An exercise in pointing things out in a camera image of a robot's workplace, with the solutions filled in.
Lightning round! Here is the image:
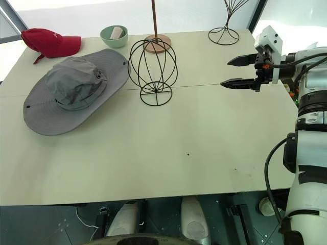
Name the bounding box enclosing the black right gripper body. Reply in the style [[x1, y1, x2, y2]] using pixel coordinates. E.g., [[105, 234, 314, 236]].
[[254, 50, 274, 93]]

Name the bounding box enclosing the silver robot left foot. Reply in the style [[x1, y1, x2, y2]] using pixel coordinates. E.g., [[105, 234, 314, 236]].
[[105, 200, 144, 238]]

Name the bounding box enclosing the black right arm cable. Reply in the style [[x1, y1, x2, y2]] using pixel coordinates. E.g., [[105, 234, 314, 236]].
[[264, 139, 289, 225]]

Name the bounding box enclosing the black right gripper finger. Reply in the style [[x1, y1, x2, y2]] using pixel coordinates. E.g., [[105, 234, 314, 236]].
[[227, 53, 258, 68], [220, 78, 257, 90]]

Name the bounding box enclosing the dark rounded robot body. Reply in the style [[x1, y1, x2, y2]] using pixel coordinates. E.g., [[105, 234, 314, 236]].
[[89, 232, 202, 245]]

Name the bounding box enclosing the black wire head hat stand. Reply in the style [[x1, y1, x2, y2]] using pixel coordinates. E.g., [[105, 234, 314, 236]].
[[127, 37, 178, 106]]

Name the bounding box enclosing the wooden pole stand round base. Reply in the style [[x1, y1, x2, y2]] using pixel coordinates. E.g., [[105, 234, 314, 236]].
[[144, 0, 172, 54]]

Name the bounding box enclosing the black wire tree stand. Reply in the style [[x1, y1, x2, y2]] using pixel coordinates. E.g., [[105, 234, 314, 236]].
[[208, 0, 250, 46]]

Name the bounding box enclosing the white round floor object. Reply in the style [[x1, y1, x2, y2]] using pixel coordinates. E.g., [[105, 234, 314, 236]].
[[259, 197, 282, 217]]

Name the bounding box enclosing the green ceramic bowl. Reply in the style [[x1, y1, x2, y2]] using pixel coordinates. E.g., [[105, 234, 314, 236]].
[[100, 25, 129, 48]]

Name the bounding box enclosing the beige rolled cloth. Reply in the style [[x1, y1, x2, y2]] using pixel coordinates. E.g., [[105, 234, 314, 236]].
[[109, 25, 126, 40]]

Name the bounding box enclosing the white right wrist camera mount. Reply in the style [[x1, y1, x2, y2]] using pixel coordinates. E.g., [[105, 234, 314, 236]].
[[254, 25, 286, 85]]

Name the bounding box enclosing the silver robot right foot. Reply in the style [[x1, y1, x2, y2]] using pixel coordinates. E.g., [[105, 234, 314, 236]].
[[180, 195, 212, 244]]

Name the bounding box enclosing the grey wide-brim bucket hat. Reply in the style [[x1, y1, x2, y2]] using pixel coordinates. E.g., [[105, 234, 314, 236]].
[[23, 48, 131, 136]]

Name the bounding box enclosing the red baseball cap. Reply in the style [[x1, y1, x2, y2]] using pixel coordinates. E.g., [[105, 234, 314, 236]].
[[20, 28, 82, 65]]

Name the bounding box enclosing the silver robot foot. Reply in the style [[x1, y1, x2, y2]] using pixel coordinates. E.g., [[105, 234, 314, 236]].
[[105, 200, 144, 238], [180, 195, 212, 244]]

